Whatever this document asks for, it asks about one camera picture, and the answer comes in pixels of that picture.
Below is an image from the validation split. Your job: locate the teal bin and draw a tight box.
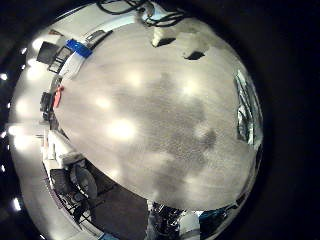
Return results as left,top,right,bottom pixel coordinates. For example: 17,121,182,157
199,207,234,236

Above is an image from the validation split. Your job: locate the dark monitor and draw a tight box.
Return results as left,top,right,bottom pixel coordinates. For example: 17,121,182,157
35,41,60,66

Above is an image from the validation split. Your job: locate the grey round office chair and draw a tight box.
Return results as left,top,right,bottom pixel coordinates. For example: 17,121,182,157
68,164,99,201

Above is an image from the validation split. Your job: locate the black cable bundle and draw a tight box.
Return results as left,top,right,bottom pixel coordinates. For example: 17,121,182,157
95,0,188,28

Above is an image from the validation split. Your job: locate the blue tape strip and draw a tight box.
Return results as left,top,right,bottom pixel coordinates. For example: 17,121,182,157
65,38,94,59

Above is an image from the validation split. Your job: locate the grey striped cloth garment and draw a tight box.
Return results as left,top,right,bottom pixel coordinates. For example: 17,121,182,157
233,68,264,149

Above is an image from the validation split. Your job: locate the red clamp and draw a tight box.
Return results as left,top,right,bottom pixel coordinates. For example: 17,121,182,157
52,84,65,109

